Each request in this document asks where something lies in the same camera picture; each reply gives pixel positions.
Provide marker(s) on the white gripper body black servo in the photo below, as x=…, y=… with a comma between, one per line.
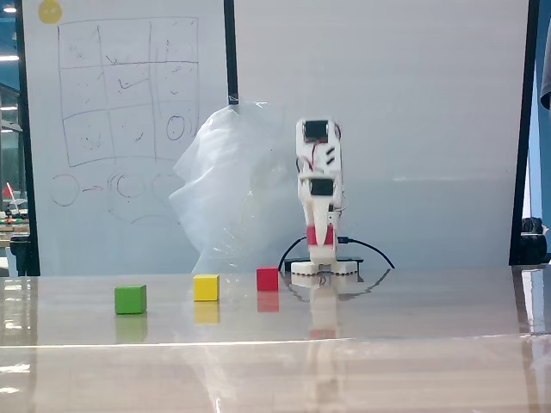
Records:
x=318, y=188

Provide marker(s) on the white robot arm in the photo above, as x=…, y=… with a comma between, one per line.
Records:
x=307, y=150

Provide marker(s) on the yellow wooden cube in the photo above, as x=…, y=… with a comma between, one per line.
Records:
x=206, y=287

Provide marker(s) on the black table clamp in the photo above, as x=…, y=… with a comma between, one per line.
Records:
x=351, y=259

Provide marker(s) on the cluttered background workbench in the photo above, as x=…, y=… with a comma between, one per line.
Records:
x=13, y=230

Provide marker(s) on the blank white board panel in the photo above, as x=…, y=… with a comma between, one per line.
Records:
x=387, y=107

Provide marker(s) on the whiteboard with marker grid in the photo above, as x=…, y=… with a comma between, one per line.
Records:
x=129, y=206

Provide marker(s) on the white perforated base plate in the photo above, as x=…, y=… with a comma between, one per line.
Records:
x=344, y=269

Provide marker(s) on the red wooden cube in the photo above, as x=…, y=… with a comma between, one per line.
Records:
x=312, y=241
x=267, y=279

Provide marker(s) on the black office chair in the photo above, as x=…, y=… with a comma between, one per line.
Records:
x=19, y=258
x=531, y=245

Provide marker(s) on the green wooden cube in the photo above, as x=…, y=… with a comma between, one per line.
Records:
x=130, y=300

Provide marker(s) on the clear plastic bag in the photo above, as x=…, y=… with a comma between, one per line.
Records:
x=224, y=193

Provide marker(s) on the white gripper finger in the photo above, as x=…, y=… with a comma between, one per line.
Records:
x=332, y=219
x=320, y=223

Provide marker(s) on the yellow round magnet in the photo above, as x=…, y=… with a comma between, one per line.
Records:
x=50, y=11

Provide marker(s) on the black frame post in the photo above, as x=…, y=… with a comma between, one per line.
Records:
x=26, y=129
x=525, y=129
x=231, y=51

